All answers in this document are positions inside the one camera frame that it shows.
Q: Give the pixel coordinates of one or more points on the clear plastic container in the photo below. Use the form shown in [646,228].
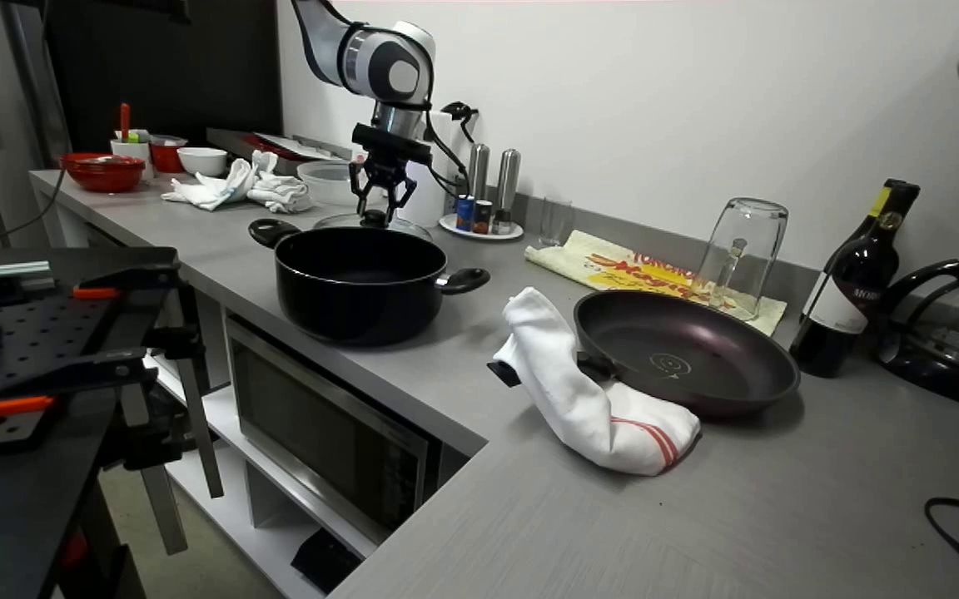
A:
[327,180]

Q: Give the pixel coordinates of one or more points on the steel grinder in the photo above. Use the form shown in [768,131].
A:
[509,180]
[478,172]

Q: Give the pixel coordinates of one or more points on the steel grinder right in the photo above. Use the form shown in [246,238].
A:
[509,180]

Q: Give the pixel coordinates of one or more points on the white cup with utensils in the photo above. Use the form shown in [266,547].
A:
[129,141]

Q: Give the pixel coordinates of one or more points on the red bowl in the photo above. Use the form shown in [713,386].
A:
[105,172]

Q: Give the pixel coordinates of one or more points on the orange black clamp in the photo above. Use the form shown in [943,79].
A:
[40,390]
[112,287]

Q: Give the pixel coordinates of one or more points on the blue small cup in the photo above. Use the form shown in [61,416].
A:
[463,212]

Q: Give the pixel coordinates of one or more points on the small clear glass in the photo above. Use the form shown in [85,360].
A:
[544,222]

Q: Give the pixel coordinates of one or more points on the glass pot lid black knob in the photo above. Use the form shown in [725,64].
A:
[359,222]

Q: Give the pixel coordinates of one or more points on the white paper towel roll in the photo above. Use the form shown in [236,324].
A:
[424,208]

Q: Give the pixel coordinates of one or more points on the yellow red printed towel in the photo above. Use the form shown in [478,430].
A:
[603,263]

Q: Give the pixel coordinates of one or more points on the silver microwave oven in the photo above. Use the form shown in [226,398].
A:
[364,462]

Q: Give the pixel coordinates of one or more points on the crumpled white cloth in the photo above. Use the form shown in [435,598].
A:
[250,178]

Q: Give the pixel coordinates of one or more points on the steel grinder left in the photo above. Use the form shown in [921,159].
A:
[478,172]

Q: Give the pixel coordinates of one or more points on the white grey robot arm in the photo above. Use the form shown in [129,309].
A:
[394,70]

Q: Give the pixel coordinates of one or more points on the black cooking pot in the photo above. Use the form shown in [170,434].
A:
[360,287]

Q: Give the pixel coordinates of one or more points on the black glass coffee carafe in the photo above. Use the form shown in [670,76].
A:
[917,333]

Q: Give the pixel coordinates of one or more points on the white round plate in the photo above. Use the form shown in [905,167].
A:
[492,233]

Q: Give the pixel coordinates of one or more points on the black perforated mounting board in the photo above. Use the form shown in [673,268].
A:
[46,333]

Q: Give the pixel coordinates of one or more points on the clear upturned drinking glass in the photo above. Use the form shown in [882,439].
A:
[742,253]

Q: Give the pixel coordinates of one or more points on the dark wine bottle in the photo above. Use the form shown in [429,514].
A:
[850,286]

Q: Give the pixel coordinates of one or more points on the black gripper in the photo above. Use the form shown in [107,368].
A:
[383,164]

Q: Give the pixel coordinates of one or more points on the white bowl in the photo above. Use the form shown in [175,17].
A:
[210,160]

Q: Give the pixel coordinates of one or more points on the dark frying pan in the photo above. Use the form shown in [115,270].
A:
[677,352]

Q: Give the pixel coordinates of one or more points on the small red cup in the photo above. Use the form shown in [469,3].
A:
[163,154]

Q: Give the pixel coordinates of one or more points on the white cloth red stripes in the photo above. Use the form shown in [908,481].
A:
[608,425]

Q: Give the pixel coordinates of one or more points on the dark small cup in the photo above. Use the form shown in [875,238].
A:
[484,218]

